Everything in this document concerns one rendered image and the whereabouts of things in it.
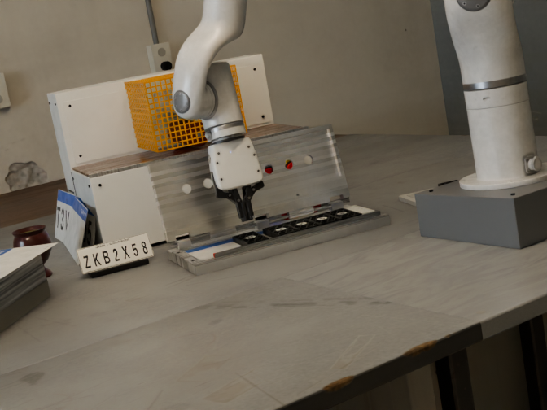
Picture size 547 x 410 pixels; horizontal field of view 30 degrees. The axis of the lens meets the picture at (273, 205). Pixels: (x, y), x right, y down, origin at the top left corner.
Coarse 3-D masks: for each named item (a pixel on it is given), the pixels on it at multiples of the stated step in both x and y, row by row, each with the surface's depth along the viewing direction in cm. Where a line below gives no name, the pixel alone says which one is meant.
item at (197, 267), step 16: (320, 208) 232; (336, 208) 233; (256, 224) 227; (272, 224) 230; (352, 224) 215; (368, 224) 216; (384, 224) 218; (192, 240) 222; (208, 240) 225; (224, 240) 222; (288, 240) 210; (304, 240) 211; (320, 240) 212; (176, 256) 216; (192, 256) 212; (224, 256) 206; (240, 256) 206; (256, 256) 208; (192, 272) 206; (208, 272) 204
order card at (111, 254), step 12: (120, 240) 222; (132, 240) 222; (144, 240) 223; (84, 252) 219; (96, 252) 219; (108, 252) 220; (120, 252) 221; (132, 252) 221; (144, 252) 222; (84, 264) 218; (96, 264) 219; (108, 264) 219
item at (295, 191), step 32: (320, 128) 234; (192, 160) 224; (320, 160) 234; (160, 192) 220; (192, 192) 223; (256, 192) 228; (288, 192) 229; (320, 192) 232; (192, 224) 221; (224, 224) 224
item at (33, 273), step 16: (16, 272) 196; (32, 272) 203; (0, 288) 190; (16, 288) 196; (32, 288) 201; (48, 288) 208; (0, 304) 189; (16, 304) 194; (32, 304) 200; (0, 320) 188; (16, 320) 194
